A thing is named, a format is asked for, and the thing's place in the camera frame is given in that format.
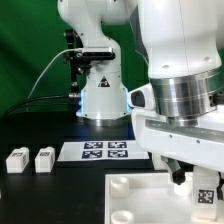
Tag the white tag sheet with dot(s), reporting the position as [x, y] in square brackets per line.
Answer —
[101, 150]

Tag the black camera stand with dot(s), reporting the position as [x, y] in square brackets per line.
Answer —
[79, 59]

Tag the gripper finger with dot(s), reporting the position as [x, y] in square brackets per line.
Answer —
[220, 194]

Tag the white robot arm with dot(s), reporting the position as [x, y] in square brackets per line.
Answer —
[181, 113]

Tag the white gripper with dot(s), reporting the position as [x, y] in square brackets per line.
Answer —
[202, 145]

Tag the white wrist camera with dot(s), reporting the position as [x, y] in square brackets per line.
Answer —
[141, 98]

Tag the white square tabletop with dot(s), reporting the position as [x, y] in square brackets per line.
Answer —
[151, 198]

